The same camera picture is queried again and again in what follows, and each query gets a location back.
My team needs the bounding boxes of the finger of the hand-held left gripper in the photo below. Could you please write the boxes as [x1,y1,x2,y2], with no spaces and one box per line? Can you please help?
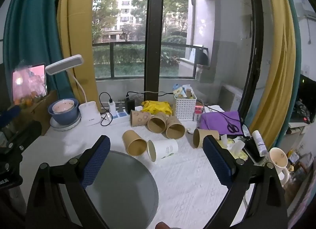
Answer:
[0,105,22,129]

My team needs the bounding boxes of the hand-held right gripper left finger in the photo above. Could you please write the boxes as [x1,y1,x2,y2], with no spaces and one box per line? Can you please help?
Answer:
[25,135,111,229]

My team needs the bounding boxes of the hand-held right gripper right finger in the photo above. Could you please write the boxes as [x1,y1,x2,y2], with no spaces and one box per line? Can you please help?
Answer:
[202,135,289,229]

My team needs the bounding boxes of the white paper cup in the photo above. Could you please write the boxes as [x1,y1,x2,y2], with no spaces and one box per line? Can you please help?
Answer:
[147,139,179,162]

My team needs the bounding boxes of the brown patterned paper cup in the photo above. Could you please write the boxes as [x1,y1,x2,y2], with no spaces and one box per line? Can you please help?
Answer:
[130,110,151,128]

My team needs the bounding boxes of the yellow tissue pack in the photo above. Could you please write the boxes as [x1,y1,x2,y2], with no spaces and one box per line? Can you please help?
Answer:
[218,134,248,162]

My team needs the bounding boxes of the black flat device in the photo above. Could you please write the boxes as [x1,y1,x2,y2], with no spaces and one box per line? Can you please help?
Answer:
[243,137,262,163]

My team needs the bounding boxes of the brown cardboard box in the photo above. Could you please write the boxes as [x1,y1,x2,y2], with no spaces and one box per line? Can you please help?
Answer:
[15,90,59,136]

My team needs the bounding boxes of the tablet screen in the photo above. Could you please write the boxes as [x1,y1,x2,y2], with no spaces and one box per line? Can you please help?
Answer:
[12,63,48,103]

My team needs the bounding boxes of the black scissors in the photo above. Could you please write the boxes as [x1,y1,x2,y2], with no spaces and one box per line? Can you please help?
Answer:
[204,106,240,134]

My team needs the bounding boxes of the grey round tray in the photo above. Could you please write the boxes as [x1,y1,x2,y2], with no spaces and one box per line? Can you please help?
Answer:
[58,150,159,229]

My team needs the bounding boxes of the purple pouch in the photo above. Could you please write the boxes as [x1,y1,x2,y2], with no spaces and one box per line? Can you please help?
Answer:
[199,111,245,137]

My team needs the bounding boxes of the white plate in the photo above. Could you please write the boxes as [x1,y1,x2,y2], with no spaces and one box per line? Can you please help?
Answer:
[50,115,82,131]

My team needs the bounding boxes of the white tube bottle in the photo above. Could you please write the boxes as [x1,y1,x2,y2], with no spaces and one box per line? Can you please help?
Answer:
[252,130,268,157]

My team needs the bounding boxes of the white power strip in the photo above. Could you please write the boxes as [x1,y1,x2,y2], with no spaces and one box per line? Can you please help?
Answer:
[100,109,132,125]

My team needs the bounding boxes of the red and white small box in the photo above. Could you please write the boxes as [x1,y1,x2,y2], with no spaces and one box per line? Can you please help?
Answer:
[194,106,204,122]

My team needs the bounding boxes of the blue bowl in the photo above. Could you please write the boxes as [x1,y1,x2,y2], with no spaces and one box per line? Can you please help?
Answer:
[48,99,80,124]

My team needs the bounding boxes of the pink bowl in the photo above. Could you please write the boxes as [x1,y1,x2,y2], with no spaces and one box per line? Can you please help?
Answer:
[53,99,75,114]

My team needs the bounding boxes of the white mug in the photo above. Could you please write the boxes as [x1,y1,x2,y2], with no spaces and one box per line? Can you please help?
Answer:
[268,147,290,186]

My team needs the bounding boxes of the white plastic basket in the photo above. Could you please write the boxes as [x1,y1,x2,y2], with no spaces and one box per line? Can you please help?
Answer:
[174,93,197,121]

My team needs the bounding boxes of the black charger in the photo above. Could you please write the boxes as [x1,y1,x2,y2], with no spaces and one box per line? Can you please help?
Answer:
[125,99,136,114]

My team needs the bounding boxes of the white desk lamp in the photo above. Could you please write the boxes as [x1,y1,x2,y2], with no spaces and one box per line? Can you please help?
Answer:
[45,55,102,126]

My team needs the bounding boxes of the yellow plastic bag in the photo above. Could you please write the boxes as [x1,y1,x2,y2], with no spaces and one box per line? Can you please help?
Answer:
[141,101,174,116]

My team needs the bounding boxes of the teal curtain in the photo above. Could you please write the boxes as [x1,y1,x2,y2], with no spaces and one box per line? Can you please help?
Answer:
[278,0,304,147]
[2,0,75,101]

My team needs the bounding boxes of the yellow curtain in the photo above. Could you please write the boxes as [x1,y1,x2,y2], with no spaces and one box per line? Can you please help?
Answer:
[57,0,100,105]
[249,0,297,148]

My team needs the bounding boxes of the black monitor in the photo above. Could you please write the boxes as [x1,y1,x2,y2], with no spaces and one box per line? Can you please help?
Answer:
[294,73,316,124]

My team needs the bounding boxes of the black charger cable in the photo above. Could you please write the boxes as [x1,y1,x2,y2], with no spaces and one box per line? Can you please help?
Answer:
[126,91,175,101]
[99,92,114,127]

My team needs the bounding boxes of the black window frame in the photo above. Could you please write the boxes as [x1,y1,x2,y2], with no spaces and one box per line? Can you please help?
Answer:
[144,0,165,101]

